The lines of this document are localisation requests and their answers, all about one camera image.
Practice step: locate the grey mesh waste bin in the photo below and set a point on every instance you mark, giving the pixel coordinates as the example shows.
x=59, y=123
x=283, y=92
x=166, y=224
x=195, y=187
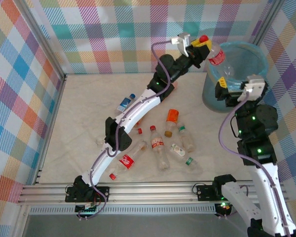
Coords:
x=212, y=102

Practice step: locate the small blue label bottle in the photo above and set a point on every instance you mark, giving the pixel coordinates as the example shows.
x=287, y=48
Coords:
x=124, y=105

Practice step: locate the plaid cloth panel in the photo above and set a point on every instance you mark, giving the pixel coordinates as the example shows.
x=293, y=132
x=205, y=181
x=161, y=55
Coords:
x=291, y=61
x=14, y=98
x=113, y=37

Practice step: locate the orange label bottle gold cap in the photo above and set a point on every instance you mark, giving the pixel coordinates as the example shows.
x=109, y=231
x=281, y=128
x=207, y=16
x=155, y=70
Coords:
x=172, y=116

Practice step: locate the aluminium frame rail with slots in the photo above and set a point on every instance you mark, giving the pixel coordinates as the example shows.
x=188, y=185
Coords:
x=150, y=192

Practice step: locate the cola bottle red label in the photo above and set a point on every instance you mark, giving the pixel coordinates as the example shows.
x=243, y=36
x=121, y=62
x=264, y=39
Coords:
x=127, y=161
x=217, y=58

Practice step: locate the small circuit board green light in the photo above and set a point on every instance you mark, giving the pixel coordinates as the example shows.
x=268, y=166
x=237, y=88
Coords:
x=85, y=209
x=223, y=206

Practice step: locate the blue plastic bin liner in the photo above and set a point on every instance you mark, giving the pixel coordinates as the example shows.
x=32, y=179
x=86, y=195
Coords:
x=249, y=64

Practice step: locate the red cap bottle red-white label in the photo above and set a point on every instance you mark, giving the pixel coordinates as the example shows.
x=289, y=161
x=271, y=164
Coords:
x=158, y=148

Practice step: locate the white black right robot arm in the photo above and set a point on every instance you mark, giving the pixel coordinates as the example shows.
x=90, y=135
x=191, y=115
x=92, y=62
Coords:
x=236, y=200

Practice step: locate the clear bottle white green labels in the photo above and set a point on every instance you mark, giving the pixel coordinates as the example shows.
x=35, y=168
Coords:
x=181, y=153

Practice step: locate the aluminium side rail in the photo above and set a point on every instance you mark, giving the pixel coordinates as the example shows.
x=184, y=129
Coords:
x=51, y=123

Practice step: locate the small red cap bottle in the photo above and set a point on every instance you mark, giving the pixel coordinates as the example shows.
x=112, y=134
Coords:
x=139, y=130

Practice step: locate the clear bottle green neck label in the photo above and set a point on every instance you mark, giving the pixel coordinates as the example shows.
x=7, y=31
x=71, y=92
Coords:
x=186, y=139

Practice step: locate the aluminium corner post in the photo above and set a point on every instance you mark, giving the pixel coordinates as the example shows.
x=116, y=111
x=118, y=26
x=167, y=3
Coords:
x=42, y=37
x=267, y=17

